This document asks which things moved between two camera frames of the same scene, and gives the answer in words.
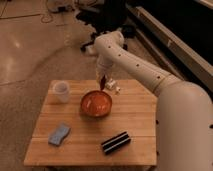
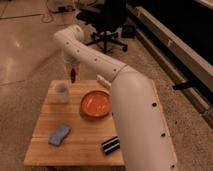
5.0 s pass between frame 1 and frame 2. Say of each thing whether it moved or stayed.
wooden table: stayed
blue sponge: stayed
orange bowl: stayed
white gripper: moved
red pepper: moved
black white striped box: stayed
